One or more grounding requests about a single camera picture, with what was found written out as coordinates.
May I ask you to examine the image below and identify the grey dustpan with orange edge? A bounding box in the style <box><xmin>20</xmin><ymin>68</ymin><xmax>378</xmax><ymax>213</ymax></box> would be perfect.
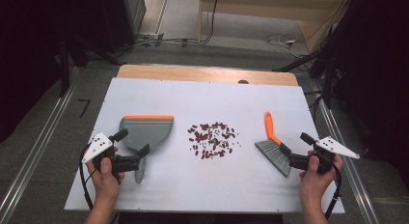
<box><xmin>118</xmin><ymin>114</ymin><xmax>175</xmax><ymax>185</ymax></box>

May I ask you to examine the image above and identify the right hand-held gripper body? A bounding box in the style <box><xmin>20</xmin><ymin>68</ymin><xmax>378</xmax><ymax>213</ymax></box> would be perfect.
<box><xmin>288</xmin><ymin>135</ymin><xmax>361</xmax><ymax>175</ymax></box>

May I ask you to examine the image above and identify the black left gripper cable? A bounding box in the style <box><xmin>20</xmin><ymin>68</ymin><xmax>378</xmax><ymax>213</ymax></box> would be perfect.
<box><xmin>78</xmin><ymin>142</ymin><xmax>98</xmax><ymax>211</ymax></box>

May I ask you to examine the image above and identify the bundle of floor cables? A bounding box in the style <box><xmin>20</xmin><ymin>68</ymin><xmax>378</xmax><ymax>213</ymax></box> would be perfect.
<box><xmin>114</xmin><ymin>0</ymin><xmax>221</xmax><ymax>58</ymax></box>

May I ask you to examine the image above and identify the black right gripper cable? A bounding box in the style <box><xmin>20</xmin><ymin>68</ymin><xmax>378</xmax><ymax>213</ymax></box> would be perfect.
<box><xmin>323</xmin><ymin>152</ymin><xmax>343</xmax><ymax>220</ymax></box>

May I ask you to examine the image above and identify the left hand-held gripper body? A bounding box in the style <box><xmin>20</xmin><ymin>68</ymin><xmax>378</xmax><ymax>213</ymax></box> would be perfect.
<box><xmin>81</xmin><ymin>131</ymin><xmax>142</xmax><ymax>179</ymax></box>

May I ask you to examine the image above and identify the black metal stand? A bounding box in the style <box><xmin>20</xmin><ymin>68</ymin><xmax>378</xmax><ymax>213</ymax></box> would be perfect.
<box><xmin>273</xmin><ymin>24</ymin><xmax>339</xmax><ymax>110</ymax></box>

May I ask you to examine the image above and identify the light wooden shelf unit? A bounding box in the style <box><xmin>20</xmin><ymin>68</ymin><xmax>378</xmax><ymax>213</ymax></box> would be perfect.
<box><xmin>198</xmin><ymin>0</ymin><xmax>353</xmax><ymax>53</ymax></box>

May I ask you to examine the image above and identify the person's left hand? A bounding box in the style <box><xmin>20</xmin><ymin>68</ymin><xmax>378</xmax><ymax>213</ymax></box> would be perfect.
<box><xmin>85</xmin><ymin>146</ymin><xmax>126</xmax><ymax>203</ymax></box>

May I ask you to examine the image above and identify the metal floor rail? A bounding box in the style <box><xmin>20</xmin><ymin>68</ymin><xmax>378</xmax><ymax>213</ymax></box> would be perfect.
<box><xmin>308</xmin><ymin>78</ymin><xmax>382</xmax><ymax>224</ymax></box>
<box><xmin>0</xmin><ymin>67</ymin><xmax>81</xmax><ymax>224</ymax></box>

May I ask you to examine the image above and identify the dark cabinet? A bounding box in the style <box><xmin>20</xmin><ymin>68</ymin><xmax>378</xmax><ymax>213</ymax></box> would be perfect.
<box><xmin>121</xmin><ymin>0</ymin><xmax>148</xmax><ymax>37</ymax></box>

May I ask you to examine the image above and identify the white floor cable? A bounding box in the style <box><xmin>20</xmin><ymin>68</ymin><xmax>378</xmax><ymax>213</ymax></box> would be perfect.
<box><xmin>263</xmin><ymin>33</ymin><xmax>305</xmax><ymax>59</ymax></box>

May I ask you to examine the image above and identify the grey brush with orange handle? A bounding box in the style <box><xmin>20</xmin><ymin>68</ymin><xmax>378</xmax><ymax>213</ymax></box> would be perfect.
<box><xmin>254</xmin><ymin>111</ymin><xmax>293</xmax><ymax>179</ymax></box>

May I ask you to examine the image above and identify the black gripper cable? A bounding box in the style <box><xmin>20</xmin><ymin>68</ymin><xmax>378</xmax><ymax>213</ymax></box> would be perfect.
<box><xmin>78</xmin><ymin>142</ymin><xmax>98</xmax><ymax>211</ymax></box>
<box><xmin>323</xmin><ymin>152</ymin><xmax>343</xmax><ymax>220</ymax></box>

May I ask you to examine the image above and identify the person's right hand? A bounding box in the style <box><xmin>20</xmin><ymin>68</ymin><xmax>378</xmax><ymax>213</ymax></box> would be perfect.
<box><xmin>298</xmin><ymin>149</ymin><xmax>345</xmax><ymax>207</ymax></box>

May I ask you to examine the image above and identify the pile of red beans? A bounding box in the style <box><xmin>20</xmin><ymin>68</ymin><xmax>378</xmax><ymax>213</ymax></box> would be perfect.
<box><xmin>186</xmin><ymin>121</ymin><xmax>242</xmax><ymax>160</ymax></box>

